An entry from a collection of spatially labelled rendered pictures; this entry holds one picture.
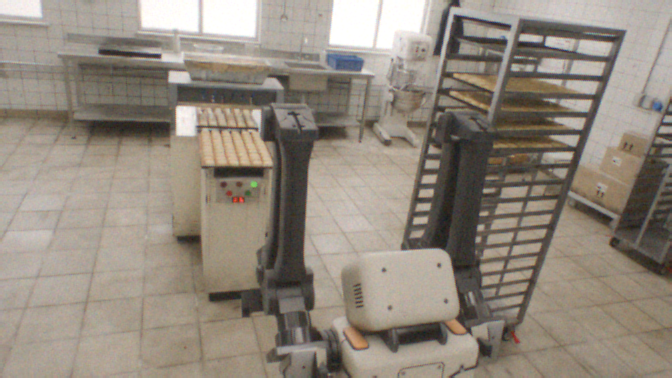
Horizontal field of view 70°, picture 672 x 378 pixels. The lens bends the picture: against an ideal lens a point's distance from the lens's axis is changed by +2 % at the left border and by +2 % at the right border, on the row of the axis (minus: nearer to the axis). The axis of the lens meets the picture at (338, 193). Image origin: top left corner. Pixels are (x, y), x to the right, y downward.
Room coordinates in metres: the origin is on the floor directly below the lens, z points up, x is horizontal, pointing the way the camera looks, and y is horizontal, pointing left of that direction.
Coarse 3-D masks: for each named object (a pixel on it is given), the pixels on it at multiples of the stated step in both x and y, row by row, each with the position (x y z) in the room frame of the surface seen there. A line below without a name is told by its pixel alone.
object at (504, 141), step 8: (504, 136) 2.41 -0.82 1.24; (512, 136) 2.43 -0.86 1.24; (520, 136) 2.45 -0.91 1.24; (528, 136) 2.48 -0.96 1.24; (536, 136) 2.50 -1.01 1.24; (544, 136) 2.52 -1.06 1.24; (496, 144) 2.26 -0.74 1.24; (504, 144) 2.30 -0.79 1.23; (512, 144) 2.28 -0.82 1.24; (520, 144) 2.30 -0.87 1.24; (528, 144) 2.32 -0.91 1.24; (536, 144) 2.34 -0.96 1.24; (544, 144) 2.36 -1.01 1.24; (552, 144) 2.39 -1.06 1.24; (560, 144) 2.41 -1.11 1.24
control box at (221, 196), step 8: (216, 184) 2.28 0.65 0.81; (232, 184) 2.31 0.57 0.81; (248, 184) 2.34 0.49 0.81; (216, 192) 2.28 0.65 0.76; (224, 192) 2.29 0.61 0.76; (232, 192) 2.31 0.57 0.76; (240, 192) 2.32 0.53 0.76; (256, 192) 2.35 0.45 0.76; (216, 200) 2.28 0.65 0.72; (224, 200) 2.29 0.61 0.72; (232, 200) 2.31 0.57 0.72; (248, 200) 2.34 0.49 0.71; (256, 200) 2.35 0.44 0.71
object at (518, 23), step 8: (512, 24) 2.12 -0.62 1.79; (520, 24) 2.10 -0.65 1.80; (512, 32) 2.11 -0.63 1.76; (520, 32) 2.10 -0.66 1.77; (512, 40) 2.09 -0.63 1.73; (512, 48) 2.09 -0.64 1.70; (512, 56) 2.10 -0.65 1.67; (504, 64) 2.10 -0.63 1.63; (504, 72) 2.09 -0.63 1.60; (504, 80) 2.09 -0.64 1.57; (496, 88) 2.11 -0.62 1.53; (504, 88) 2.10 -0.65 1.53; (496, 96) 2.10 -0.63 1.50; (496, 104) 2.09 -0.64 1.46; (496, 112) 2.10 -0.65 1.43; (488, 120) 2.11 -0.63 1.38; (496, 120) 2.10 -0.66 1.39
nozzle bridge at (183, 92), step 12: (180, 72) 3.18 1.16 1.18; (180, 84) 2.90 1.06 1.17; (192, 84) 2.92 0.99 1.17; (204, 84) 2.95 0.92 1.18; (216, 84) 2.98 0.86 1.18; (228, 84) 3.03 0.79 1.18; (240, 84) 3.07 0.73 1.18; (252, 84) 3.12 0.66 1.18; (264, 84) 3.17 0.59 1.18; (276, 84) 3.22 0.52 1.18; (180, 96) 2.98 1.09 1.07; (192, 96) 3.00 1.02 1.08; (216, 96) 3.05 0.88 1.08; (228, 96) 3.08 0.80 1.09; (264, 96) 3.16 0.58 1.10; (276, 96) 3.11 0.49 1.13; (228, 108) 3.03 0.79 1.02; (240, 108) 3.06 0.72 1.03; (252, 108) 3.08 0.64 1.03
